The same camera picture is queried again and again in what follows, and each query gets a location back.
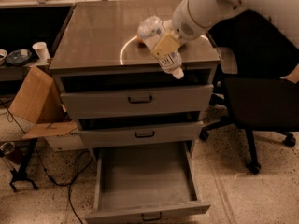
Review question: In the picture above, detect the brown cardboard box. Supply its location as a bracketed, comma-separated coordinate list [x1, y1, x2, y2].
[9, 66, 77, 139]

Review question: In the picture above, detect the grey side shelf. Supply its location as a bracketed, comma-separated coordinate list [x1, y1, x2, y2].
[0, 60, 50, 81]

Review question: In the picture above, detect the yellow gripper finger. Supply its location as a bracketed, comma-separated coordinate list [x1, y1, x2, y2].
[151, 34, 180, 59]

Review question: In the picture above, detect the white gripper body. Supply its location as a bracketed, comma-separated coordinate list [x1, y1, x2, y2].
[163, 0, 209, 45]

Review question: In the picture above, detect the grey bottom drawer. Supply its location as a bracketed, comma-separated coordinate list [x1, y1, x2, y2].
[85, 142, 210, 224]

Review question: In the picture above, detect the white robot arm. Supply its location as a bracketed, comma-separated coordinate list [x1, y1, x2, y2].
[151, 0, 299, 59]

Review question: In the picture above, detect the grey drawer cabinet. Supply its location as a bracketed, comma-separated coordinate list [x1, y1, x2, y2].
[49, 0, 221, 156]

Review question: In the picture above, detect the black floor cable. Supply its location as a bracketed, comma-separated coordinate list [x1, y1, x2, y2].
[0, 98, 93, 224]

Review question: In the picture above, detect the black office chair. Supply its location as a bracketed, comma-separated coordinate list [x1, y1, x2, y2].
[199, 10, 299, 174]

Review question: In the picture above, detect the brown glass jar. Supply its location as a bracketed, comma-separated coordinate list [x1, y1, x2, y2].
[0, 142, 23, 164]

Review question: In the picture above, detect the clear plastic water bottle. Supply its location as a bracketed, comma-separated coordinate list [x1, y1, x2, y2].
[137, 16, 184, 79]

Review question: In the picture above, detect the black metal stand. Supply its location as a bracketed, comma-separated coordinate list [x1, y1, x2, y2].
[9, 138, 38, 192]

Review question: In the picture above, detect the orange fruit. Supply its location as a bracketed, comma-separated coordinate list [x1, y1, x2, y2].
[136, 35, 145, 45]

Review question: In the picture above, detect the white bowl at left edge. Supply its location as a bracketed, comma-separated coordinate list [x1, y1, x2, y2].
[0, 49, 7, 66]

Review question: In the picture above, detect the dark blue plate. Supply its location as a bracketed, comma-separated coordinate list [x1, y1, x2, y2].
[6, 49, 32, 67]

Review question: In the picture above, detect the white paper cup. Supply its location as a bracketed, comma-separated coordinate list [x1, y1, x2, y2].
[32, 42, 50, 61]

